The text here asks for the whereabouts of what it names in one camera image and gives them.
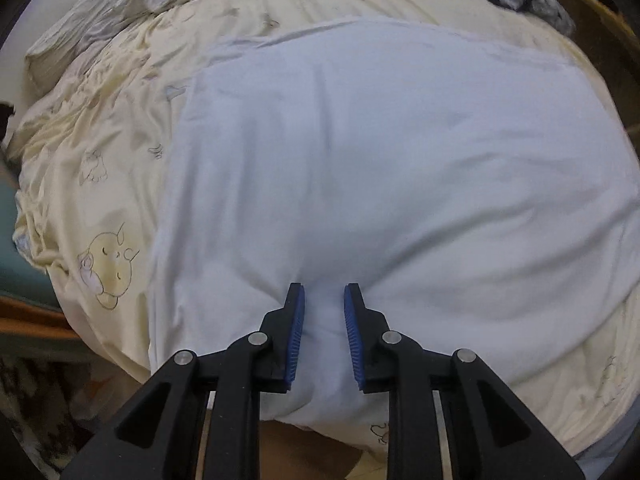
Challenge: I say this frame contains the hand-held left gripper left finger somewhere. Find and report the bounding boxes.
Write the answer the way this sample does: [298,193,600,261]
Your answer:
[60,282,306,480]

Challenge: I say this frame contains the wooden shelf unit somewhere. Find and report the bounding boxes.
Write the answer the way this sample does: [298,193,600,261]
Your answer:
[530,0,640,136]

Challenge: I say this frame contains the grey shorts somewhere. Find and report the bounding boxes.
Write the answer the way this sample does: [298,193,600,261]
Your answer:
[575,420,632,466]

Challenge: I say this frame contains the person's left leg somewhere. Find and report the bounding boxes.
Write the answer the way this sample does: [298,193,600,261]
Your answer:
[260,417,366,480]

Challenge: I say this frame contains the cream pillow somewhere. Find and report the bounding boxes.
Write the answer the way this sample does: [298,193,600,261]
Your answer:
[25,0,151,93]

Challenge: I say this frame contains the cream cartoon print duvet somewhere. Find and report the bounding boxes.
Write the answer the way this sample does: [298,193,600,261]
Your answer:
[5,0,640,466]

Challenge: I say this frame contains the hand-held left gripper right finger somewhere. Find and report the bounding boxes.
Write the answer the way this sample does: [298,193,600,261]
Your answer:
[343,282,586,480]

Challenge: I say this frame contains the white printed t-shirt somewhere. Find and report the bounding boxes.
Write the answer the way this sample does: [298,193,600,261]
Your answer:
[147,15,633,428]

